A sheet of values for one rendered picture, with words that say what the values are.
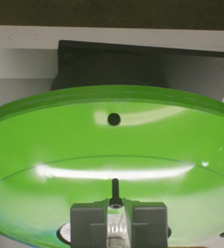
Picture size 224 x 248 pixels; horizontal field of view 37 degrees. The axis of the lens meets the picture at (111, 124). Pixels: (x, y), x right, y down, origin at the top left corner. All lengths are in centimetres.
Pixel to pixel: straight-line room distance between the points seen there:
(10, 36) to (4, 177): 18
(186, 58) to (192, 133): 16
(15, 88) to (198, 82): 22
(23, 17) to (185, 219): 130
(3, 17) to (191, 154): 135
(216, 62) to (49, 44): 18
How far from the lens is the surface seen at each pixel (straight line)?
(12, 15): 151
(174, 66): 38
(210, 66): 39
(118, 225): 30
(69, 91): 21
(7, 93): 43
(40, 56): 38
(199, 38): 40
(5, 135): 23
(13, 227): 33
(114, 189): 18
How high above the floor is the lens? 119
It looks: 36 degrees down
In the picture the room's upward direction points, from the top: 179 degrees clockwise
